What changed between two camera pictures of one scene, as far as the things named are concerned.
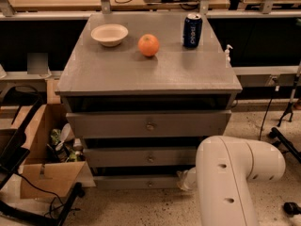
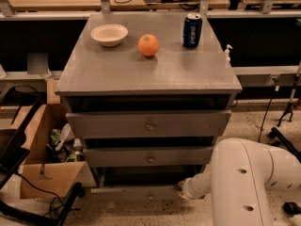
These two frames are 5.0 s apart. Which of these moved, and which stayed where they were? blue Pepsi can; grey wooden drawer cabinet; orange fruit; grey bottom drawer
Moved: grey bottom drawer
Stayed: grey wooden drawer cabinet; blue Pepsi can; orange fruit
